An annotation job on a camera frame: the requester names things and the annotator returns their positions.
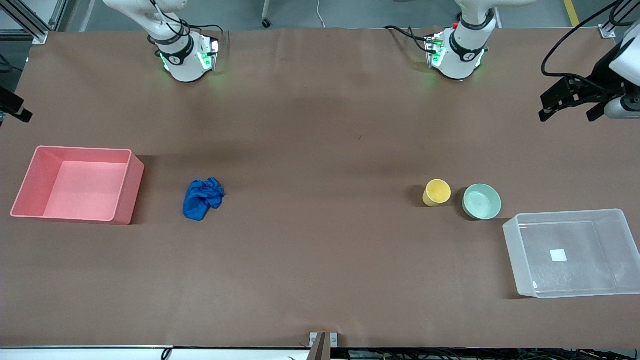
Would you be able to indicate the pink plastic bin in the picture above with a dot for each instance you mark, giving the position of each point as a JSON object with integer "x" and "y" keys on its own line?
{"x": 80, "y": 195}

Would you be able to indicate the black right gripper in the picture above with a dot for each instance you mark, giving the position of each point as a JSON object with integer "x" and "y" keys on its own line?
{"x": 11, "y": 104}

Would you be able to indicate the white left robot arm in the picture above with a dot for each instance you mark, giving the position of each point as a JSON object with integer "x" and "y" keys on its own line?
{"x": 460, "y": 57}

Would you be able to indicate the yellow plastic cup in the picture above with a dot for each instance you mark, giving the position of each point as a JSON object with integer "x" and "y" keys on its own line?
{"x": 436, "y": 192}

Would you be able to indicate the metal table edge bracket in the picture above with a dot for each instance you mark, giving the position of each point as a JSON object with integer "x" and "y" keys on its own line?
{"x": 322, "y": 342}

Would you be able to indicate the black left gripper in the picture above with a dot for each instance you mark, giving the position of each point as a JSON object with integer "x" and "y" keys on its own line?
{"x": 601, "y": 80}

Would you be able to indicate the mint green bowl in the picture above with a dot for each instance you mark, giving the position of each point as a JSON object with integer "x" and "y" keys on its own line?
{"x": 481, "y": 201}

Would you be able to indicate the black caster wheel leg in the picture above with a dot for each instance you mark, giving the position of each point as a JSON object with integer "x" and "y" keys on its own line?
{"x": 266, "y": 22}

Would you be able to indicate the clear plastic storage box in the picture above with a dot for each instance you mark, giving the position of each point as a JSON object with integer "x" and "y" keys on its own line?
{"x": 590, "y": 280}

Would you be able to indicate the brown table cover sheet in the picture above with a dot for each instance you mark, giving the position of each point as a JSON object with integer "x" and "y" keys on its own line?
{"x": 320, "y": 235}

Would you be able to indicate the aluminium frame profile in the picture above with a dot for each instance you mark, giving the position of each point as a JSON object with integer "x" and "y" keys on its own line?
{"x": 608, "y": 31}
{"x": 27, "y": 22}

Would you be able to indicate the blue cloth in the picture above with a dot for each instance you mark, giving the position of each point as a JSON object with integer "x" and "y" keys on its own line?
{"x": 200, "y": 200}

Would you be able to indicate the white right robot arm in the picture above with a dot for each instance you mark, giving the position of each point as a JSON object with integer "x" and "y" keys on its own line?
{"x": 182, "y": 62}

